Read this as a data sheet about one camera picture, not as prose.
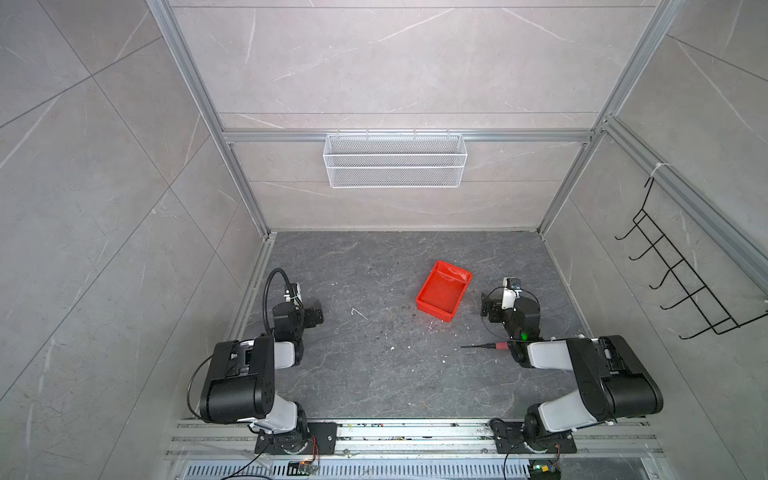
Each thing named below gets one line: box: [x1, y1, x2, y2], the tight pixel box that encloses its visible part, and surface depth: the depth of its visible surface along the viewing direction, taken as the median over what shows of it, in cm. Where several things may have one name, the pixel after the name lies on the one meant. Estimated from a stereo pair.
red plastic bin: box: [416, 260, 473, 323], surface depth 103 cm
